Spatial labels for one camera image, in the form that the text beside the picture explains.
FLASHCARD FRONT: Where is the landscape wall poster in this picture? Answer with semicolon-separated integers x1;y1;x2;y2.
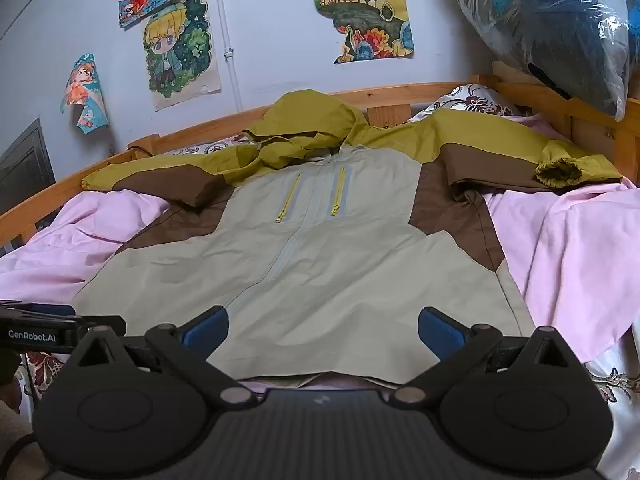
306;0;415;65

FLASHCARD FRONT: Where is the blond figure wall poster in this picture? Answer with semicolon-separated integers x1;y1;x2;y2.
142;0;222;112

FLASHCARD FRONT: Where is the small orange-haired figure poster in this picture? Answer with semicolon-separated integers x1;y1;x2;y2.
60;52;110;135

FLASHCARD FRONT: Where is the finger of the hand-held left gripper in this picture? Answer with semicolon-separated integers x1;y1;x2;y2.
75;314;127;339

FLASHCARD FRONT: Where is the floral satin pillow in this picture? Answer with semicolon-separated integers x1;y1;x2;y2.
407;84;521;123

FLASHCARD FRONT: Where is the beige brown olive hooded jacket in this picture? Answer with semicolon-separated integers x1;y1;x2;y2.
72;89;623;387

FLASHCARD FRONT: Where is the floral white bed sheet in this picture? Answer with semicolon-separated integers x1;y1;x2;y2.
20;139;640;480

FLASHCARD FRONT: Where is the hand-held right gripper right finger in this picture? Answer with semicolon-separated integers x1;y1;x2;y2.
392;305;581;407

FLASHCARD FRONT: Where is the clear plastic bag of clothes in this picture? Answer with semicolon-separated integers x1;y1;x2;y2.
447;0;640;122

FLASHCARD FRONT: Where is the white wall pipe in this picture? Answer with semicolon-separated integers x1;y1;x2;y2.
214;0;244;111

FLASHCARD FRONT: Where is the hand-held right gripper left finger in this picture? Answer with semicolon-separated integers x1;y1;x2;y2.
65;305;261;407

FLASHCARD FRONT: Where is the pink bed sheet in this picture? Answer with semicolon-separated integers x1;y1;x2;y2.
0;110;640;396

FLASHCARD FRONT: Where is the wooden bed frame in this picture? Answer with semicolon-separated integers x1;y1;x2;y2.
0;60;640;257

